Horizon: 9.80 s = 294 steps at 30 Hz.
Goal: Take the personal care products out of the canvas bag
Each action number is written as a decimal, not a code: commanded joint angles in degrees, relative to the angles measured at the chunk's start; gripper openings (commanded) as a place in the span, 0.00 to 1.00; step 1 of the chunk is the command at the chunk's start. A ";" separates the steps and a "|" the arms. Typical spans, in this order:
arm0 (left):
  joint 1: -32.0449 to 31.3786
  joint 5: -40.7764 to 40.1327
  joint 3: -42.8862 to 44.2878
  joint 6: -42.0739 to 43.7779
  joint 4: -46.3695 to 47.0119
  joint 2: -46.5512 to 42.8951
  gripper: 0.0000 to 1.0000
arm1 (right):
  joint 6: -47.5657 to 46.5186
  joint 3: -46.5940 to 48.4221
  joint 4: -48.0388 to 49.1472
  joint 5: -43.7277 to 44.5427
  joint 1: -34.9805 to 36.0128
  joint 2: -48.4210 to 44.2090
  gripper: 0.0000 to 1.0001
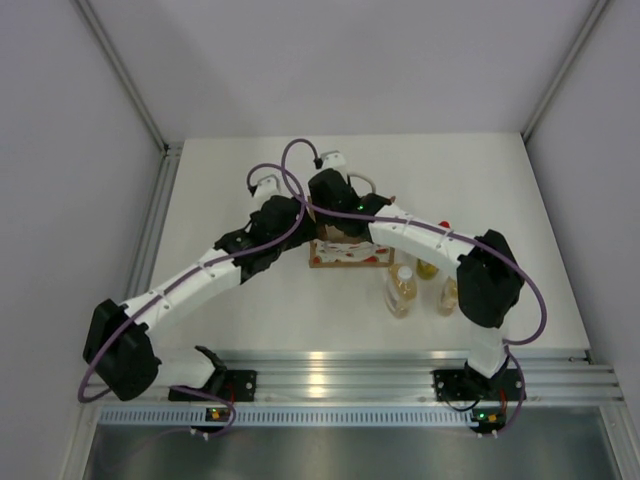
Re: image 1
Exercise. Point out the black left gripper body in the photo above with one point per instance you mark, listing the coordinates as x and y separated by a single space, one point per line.
307 233

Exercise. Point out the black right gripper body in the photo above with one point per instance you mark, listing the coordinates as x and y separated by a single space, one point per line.
327 219

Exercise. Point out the burlap watermelon canvas bag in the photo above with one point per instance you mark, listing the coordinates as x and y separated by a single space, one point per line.
345 242

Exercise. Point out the amber bottle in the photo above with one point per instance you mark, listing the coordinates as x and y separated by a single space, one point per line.
400 289
448 297

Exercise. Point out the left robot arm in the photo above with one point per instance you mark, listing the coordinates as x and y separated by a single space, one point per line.
121 345

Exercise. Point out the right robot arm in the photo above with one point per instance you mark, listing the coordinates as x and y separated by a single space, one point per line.
483 267

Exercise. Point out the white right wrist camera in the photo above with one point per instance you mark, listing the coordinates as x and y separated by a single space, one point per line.
331 160

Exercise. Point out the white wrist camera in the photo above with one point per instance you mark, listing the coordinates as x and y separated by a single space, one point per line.
265 188
331 160

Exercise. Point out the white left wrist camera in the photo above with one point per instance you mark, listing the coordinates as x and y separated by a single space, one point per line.
265 188

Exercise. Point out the left aluminium frame post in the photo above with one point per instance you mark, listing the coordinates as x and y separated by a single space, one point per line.
98 31

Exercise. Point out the aluminium frame post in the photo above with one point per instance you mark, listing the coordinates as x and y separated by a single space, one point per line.
569 59
98 31

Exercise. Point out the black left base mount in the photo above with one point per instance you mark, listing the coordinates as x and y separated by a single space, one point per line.
231 385

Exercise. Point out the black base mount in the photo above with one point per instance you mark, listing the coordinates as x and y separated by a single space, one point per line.
231 385
461 385

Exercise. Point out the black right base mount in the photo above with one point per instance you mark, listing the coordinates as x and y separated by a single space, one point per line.
461 385

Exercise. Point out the slotted grey cable duct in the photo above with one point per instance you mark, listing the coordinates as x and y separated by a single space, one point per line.
268 416

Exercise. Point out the aluminium mounting rail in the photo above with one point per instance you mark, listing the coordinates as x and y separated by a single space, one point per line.
405 377

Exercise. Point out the right aluminium frame post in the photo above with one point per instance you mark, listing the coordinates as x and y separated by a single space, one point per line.
569 59

